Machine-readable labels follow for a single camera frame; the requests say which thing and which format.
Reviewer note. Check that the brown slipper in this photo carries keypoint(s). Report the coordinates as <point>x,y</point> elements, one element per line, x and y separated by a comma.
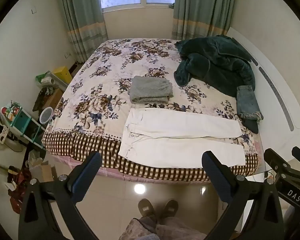
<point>170,208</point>
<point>145,207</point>

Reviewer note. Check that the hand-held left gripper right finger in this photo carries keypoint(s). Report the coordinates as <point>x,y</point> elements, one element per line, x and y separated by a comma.
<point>216,177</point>

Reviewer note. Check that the white pants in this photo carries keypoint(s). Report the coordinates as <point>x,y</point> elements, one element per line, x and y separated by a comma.
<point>180,132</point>

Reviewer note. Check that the dark green plush blanket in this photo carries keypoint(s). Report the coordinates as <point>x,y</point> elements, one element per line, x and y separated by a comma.
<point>215,65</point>

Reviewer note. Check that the yellow box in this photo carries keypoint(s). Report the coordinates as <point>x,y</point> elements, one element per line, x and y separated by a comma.
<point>62,74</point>

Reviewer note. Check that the wall outlet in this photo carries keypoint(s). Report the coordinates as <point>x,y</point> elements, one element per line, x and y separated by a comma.
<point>68,55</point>

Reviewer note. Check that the bed with floral sheet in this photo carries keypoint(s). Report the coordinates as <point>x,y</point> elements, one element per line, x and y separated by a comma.
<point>110,80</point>

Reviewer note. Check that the grey folded pants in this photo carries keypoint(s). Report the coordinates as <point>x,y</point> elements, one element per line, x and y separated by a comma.
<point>151,90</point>

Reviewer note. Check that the clear plastic bag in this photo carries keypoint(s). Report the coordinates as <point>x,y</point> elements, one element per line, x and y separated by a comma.
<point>36,158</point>

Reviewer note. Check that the green plastic bag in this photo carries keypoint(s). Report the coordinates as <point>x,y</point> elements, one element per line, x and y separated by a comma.
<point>41,77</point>

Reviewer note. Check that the person's legs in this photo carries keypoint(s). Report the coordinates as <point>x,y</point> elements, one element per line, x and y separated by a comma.
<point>165,230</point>

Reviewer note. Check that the white headboard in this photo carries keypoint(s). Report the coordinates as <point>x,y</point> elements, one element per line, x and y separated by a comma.
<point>275,80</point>

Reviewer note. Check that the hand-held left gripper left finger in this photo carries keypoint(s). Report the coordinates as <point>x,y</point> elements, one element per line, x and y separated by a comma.
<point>86,177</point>

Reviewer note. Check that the white bucket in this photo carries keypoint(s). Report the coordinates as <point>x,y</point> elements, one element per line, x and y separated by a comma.
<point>46,115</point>

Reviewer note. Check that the red cloth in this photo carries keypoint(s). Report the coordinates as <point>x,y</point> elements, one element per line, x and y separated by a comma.
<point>20,182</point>

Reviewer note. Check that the green curtain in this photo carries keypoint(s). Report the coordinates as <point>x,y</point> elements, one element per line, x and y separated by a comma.
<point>82,17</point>
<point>202,7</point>

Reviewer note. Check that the teal shelf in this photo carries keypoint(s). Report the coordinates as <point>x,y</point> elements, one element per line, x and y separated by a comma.
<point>25,122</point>

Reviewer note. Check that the wall switch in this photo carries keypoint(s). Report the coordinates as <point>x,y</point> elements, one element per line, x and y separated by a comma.
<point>34,11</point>

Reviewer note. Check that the clear plastic roll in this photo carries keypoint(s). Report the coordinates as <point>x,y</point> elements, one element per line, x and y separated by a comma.
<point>48,81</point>

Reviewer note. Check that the blue denim jeans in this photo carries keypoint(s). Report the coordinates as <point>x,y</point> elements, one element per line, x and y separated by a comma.
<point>247,102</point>

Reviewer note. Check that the small cardboard box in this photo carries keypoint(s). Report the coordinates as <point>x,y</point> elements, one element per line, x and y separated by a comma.
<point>47,173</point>

